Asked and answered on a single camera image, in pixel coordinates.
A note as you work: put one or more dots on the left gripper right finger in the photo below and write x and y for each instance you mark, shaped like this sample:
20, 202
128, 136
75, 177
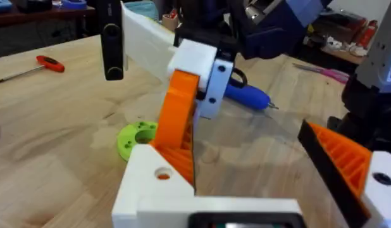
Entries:
347, 164

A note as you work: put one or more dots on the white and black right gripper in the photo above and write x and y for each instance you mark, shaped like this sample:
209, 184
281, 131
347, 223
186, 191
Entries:
145, 41

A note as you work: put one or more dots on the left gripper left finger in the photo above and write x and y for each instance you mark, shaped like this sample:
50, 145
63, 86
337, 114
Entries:
145, 190

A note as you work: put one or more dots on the orange ribbed wedge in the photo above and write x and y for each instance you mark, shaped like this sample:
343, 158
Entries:
179, 163

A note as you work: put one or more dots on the blue electric screwdriver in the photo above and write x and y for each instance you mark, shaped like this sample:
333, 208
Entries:
247, 95

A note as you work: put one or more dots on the green disc with holes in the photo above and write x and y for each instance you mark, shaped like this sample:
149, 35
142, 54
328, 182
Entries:
132, 139

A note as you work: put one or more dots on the small cardboard box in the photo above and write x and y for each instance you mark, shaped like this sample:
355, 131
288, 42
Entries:
170, 22

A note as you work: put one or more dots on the pink scissors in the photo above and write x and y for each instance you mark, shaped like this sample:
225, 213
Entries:
331, 73

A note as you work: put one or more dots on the teal cloth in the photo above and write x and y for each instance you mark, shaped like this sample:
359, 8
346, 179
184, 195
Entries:
143, 9

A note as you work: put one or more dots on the red canister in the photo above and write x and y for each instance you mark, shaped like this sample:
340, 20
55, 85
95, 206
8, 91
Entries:
368, 33

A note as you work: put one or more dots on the blue plastic part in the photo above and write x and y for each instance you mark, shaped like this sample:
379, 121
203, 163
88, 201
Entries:
74, 3

